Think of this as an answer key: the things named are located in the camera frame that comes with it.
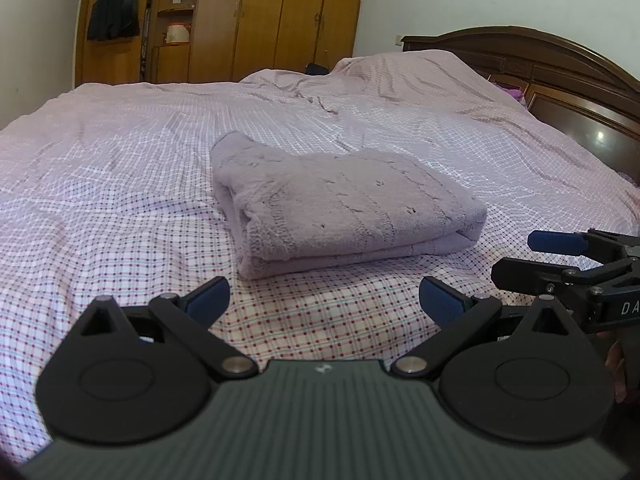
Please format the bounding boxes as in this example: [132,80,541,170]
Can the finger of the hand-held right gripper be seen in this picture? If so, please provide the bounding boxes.
[527,228,640,261]
[491,257,601,306]

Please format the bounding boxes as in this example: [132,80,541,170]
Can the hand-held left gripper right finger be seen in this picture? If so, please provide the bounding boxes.
[390,276,574,379]

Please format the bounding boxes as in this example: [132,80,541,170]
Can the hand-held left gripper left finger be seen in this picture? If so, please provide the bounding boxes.
[80,276,259,379]

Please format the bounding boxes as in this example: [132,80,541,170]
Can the lilac knit cardigan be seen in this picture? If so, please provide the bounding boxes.
[210,131,489,281]

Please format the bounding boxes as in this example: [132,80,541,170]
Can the person's right hand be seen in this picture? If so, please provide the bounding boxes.
[604,339,632,405]

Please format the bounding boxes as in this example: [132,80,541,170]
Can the pink checked bed sheet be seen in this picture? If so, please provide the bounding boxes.
[0,50,640,466]

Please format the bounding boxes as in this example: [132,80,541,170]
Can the purple cloth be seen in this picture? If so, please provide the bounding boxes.
[492,80,527,106]

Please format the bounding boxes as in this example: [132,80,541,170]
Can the dark wooden headboard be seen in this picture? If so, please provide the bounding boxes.
[401,26,640,184]

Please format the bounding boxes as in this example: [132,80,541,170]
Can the pink and white container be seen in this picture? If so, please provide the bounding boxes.
[165,22,192,46]

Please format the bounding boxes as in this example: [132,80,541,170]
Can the wooden wardrobe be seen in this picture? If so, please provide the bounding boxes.
[74,0,369,85]

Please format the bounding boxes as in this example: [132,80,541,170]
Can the black hanging garment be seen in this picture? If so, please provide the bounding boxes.
[86,0,143,42]

